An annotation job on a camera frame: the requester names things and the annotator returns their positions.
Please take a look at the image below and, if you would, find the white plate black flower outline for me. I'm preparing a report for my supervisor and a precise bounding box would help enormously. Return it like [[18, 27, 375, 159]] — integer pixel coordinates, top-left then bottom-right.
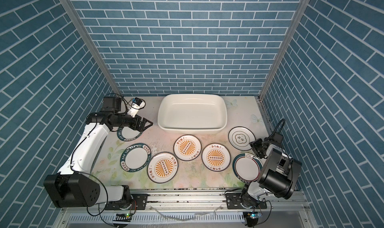
[[228, 127, 256, 151]]

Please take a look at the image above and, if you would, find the green red rim plate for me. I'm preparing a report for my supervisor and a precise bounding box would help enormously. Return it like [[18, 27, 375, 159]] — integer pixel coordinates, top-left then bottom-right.
[[232, 153, 263, 184]]

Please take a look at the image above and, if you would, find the orange sunburst plate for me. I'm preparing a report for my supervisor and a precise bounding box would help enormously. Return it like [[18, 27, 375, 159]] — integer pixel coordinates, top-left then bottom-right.
[[174, 135, 202, 162], [147, 152, 179, 184], [202, 143, 231, 172]]

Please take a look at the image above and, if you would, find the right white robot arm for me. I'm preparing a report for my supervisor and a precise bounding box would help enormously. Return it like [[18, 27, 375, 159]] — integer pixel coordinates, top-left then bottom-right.
[[240, 139, 302, 209]]

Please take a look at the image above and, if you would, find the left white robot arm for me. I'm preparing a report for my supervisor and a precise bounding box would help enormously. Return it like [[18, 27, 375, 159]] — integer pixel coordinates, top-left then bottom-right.
[[44, 112, 153, 210]]

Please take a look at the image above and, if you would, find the white plastic bin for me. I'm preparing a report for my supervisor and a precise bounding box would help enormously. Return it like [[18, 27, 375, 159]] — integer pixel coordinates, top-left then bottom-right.
[[157, 94, 228, 135]]

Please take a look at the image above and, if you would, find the far green rim text plate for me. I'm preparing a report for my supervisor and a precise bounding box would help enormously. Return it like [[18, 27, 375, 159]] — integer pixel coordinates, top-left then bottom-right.
[[117, 127, 142, 142]]

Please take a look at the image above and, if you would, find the green rim text plate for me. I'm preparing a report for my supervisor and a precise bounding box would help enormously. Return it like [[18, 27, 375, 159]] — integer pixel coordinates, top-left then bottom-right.
[[120, 143, 152, 173], [117, 127, 142, 142]]

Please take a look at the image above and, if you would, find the near green rim text plate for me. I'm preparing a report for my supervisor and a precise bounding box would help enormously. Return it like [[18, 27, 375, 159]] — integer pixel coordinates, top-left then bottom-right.
[[120, 143, 152, 173]]

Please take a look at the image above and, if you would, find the right green circuit board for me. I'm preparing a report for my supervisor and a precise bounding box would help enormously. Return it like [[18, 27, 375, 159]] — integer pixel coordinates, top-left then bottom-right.
[[244, 212, 262, 223]]

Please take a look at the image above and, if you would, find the green circuit board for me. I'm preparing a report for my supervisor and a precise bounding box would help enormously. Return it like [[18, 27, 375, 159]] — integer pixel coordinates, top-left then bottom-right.
[[113, 213, 133, 223], [244, 212, 262, 223]]

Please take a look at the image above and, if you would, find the left green circuit board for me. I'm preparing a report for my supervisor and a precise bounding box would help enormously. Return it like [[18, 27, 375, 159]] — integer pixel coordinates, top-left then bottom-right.
[[113, 213, 133, 223]]

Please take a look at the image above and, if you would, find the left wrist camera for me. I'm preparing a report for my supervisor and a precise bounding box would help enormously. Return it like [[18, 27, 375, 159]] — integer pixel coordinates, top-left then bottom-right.
[[130, 97, 146, 110]]

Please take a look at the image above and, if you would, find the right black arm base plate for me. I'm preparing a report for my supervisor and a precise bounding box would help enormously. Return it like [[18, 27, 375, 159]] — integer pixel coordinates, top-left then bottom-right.
[[225, 193, 267, 210]]

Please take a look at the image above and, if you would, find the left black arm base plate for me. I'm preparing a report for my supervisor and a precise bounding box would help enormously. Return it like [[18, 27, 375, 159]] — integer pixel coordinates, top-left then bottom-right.
[[106, 194, 148, 211]]

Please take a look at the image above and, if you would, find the aluminium mounting rail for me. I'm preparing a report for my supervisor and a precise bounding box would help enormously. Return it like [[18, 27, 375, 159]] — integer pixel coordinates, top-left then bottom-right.
[[61, 188, 310, 214]]

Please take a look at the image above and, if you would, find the white slotted cable duct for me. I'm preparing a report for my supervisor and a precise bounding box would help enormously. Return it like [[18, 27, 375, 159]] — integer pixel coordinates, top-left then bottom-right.
[[68, 212, 245, 225]]

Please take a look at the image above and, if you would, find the left aluminium corner post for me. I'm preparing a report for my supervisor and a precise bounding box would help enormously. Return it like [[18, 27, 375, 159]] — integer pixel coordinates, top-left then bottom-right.
[[59, 0, 122, 95]]

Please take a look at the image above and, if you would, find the aluminium corner post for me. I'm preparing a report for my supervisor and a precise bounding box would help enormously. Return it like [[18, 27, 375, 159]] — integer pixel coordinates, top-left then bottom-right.
[[59, 0, 122, 95], [259, 0, 310, 102]]

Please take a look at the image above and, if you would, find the right aluminium corner post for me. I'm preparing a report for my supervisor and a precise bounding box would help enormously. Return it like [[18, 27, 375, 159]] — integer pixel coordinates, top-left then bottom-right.
[[259, 0, 310, 102]]

